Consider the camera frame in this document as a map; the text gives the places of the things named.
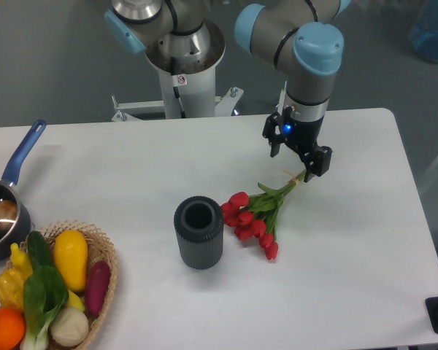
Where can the bread roll in pan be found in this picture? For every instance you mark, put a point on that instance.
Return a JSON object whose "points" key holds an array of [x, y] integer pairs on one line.
{"points": [[8, 214]]}

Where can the yellow banana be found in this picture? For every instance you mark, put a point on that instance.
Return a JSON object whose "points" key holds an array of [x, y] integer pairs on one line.
{"points": [[75, 301]]}

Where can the green cucumber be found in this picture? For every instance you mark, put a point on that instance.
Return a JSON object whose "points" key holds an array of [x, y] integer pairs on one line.
{"points": [[38, 250]]}

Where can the yellow bell pepper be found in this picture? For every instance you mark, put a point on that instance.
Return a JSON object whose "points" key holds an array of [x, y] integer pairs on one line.
{"points": [[11, 289]]}

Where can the purple eggplant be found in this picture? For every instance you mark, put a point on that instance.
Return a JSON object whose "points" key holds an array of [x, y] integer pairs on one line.
{"points": [[96, 287]]}

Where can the dark grey ribbed vase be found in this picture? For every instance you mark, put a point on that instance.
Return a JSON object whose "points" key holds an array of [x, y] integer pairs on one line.
{"points": [[198, 224]]}

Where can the yellow squash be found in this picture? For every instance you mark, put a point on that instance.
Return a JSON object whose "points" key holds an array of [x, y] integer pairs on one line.
{"points": [[71, 259]]}

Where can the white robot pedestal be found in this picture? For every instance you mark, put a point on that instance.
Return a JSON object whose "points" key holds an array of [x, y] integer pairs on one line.
{"points": [[183, 96]]}

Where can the small yellow gourd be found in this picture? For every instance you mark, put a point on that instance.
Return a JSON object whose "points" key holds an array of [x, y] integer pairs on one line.
{"points": [[20, 260]]}

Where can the beige garlic bulb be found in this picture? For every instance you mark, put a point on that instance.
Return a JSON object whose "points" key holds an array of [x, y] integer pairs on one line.
{"points": [[70, 327]]}

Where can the orange fruit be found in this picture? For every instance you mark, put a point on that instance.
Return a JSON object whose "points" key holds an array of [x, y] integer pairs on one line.
{"points": [[12, 328]]}

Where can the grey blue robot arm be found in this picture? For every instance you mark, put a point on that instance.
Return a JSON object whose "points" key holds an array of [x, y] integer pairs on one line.
{"points": [[185, 46]]}

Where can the blue handled saucepan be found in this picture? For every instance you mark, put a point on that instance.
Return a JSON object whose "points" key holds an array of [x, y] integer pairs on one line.
{"points": [[15, 220]]}

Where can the woven wicker basket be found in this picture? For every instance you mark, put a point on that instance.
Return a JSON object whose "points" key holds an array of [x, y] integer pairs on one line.
{"points": [[99, 248]]}

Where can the red tulip bouquet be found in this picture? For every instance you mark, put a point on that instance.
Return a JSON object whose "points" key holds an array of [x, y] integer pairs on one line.
{"points": [[255, 216]]}

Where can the green bok choy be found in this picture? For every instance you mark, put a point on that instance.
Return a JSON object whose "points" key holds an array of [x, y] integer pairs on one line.
{"points": [[44, 294]]}

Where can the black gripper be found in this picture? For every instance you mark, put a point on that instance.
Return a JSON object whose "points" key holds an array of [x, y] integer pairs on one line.
{"points": [[299, 136]]}

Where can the blue transparent container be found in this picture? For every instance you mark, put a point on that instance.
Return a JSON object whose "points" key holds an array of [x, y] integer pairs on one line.
{"points": [[423, 35]]}

